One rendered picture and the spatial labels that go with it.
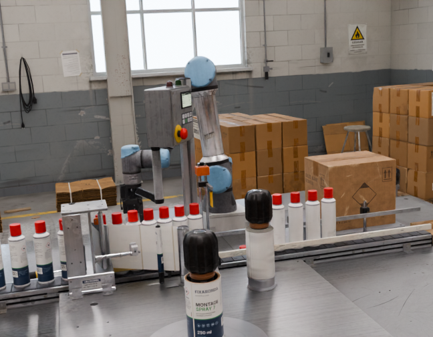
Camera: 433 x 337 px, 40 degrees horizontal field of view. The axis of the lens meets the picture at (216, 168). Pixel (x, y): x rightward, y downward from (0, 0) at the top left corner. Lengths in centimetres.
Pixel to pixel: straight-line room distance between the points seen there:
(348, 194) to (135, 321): 111
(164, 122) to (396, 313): 92
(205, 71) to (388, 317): 111
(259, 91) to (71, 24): 255
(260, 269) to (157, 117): 60
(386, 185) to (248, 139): 312
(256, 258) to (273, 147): 390
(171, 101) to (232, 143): 354
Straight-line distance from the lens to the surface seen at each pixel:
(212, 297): 139
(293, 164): 572
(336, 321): 161
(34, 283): 203
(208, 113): 228
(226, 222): 246
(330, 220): 215
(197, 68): 226
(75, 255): 182
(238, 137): 544
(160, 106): 193
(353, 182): 241
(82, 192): 643
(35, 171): 743
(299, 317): 163
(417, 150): 574
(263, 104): 797
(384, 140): 612
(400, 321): 175
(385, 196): 249
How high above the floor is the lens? 159
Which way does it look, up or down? 11 degrees down
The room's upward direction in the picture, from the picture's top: 3 degrees counter-clockwise
